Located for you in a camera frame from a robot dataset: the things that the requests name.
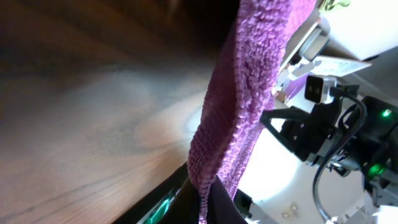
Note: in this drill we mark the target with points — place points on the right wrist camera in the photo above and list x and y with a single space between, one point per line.
317 88

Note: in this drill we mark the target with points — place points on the purple microfiber cloth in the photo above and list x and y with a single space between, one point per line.
239 91

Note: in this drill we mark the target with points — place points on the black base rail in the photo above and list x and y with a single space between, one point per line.
176 200

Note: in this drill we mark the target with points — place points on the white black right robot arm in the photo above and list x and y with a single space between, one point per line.
382 188

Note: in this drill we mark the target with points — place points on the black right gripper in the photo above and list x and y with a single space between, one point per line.
314 137

